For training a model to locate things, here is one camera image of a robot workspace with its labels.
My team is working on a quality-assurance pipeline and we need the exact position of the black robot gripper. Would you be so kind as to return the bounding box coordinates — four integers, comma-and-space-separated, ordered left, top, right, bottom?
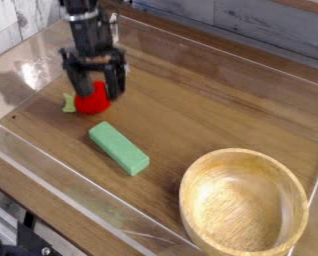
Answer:
59, 9, 126, 101

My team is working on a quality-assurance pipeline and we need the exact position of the red plush strawberry toy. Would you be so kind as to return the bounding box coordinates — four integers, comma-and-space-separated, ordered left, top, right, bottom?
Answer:
62, 81, 111, 115

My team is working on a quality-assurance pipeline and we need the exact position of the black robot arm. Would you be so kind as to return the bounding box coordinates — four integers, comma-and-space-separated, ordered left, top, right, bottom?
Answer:
59, 0, 128, 101

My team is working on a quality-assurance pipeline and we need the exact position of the green rectangular block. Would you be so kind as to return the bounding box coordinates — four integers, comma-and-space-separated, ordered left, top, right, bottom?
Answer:
89, 121, 150, 176

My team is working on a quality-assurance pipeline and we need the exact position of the clear acrylic front barrier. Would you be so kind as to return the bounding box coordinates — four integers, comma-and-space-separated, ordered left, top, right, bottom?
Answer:
0, 125, 204, 256

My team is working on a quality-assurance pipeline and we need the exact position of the wooden bowl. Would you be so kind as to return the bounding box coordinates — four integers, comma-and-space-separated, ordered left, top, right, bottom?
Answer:
180, 148, 309, 256

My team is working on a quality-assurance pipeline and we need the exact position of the black clamp with screw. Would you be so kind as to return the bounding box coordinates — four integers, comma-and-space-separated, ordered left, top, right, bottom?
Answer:
18, 223, 63, 256

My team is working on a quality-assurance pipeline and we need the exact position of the clear acrylic corner bracket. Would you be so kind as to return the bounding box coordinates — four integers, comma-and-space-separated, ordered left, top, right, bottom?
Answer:
110, 13, 120, 44

